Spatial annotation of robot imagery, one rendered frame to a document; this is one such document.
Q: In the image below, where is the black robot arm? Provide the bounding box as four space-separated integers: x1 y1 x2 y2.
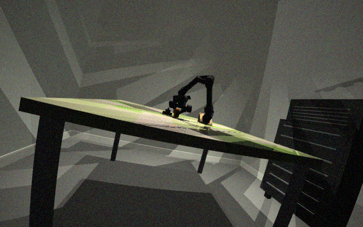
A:
173 75 215 123

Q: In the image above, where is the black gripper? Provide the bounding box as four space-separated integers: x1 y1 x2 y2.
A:
169 100 192 114

